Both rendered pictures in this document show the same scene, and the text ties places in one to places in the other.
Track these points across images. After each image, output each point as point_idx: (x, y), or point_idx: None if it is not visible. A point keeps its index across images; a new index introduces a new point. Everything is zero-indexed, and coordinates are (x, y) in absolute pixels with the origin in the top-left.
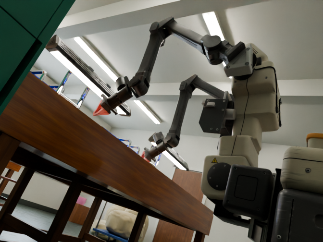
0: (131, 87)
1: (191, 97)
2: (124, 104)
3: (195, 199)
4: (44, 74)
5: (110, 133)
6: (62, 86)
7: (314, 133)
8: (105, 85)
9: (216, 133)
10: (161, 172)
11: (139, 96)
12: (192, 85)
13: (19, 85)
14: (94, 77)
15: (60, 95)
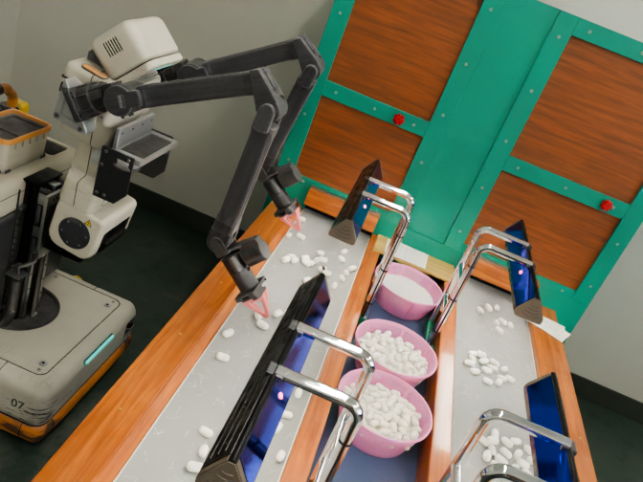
0: (269, 172)
1: (252, 125)
2: (342, 215)
3: (102, 398)
4: (476, 230)
5: (247, 230)
6: (397, 225)
7: (48, 122)
8: (355, 193)
9: (138, 171)
10: (197, 288)
11: (257, 179)
12: (268, 93)
13: (264, 203)
14: (355, 187)
15: (268, 205)
